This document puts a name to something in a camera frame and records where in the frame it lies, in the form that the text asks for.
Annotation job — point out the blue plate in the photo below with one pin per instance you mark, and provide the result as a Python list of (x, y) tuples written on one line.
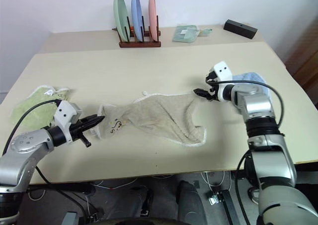
[(136, 14)]

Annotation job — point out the small pale green loop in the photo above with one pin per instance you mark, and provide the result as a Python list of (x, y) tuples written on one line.
[(206, 31)]

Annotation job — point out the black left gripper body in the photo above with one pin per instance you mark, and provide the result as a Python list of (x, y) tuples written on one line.
[(77, 129)]

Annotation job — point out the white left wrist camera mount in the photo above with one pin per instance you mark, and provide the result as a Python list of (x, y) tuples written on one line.
[(65, 111)]

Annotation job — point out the dark rounded shape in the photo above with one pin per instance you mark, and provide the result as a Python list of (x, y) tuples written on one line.
[(191, 202)]

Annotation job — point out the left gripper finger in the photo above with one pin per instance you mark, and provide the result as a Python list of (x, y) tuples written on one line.
[(94, 118), (90, 126)]

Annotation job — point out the light blue towel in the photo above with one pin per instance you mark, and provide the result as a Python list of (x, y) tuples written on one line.
[(251, 77)]

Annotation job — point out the black metal bar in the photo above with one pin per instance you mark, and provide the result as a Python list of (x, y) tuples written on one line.
[(229, 207)]

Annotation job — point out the pink plate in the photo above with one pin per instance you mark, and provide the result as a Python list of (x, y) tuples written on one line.
[(153, 14)]

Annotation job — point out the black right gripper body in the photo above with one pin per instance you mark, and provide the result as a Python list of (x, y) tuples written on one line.
[(212, 87)]

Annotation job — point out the green plate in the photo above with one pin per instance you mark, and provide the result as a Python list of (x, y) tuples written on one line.
[(120, 14)]

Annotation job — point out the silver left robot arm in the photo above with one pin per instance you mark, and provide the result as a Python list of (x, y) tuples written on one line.
[(27, 140)]

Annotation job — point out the folded pale green towel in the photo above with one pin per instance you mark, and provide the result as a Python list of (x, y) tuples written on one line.
[(185, 33)]

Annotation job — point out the black rectangular box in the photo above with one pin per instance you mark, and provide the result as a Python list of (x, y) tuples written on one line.
[(239, 28)]

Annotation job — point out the crumpled green towel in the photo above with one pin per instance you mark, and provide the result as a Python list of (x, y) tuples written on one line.
[(32, 98)]

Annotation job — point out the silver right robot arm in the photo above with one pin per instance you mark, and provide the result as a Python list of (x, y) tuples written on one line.
[(270, 160)]

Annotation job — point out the beige towel with embroidery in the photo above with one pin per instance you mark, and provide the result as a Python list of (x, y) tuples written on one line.
[(154, 110)]

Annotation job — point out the dark wooden plate rack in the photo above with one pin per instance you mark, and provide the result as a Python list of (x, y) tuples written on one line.
[(139, 44)]

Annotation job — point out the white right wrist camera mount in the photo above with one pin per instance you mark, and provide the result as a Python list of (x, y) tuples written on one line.
[(222, 69)]

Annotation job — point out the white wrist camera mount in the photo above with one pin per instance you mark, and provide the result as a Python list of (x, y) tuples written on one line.
[(222, 69), (65, 111)]

